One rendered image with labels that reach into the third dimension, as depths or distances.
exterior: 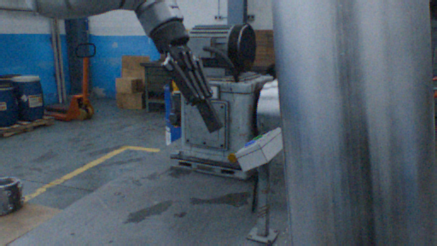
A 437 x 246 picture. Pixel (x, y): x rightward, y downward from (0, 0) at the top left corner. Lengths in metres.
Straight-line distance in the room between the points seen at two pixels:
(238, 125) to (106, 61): 6.75
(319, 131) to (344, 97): 0.03
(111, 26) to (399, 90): 7.63
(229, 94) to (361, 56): 1.08
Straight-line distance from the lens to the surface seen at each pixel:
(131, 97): 6.80
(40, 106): 5.82
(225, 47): 1.34
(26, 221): 2.71
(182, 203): 1.18
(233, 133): 1.31
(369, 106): 0.23
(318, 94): 0.23
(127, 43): 7.60
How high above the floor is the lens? 1.32
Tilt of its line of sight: 14 degrees down
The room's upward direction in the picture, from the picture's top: straight up
